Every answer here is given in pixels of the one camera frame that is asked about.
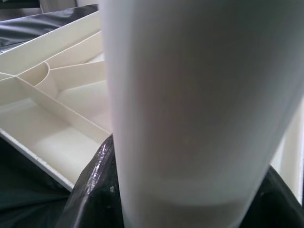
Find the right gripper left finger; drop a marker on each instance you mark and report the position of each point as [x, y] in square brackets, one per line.
[99, 190]

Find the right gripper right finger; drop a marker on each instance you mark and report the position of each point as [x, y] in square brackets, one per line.
[282, 209]

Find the white plastic table top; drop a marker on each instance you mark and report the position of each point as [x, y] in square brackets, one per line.
[47, 142]

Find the white plastic table leg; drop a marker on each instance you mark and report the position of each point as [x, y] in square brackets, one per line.
[190, 95]

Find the black cloth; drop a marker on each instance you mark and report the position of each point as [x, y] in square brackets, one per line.
[23, 202]

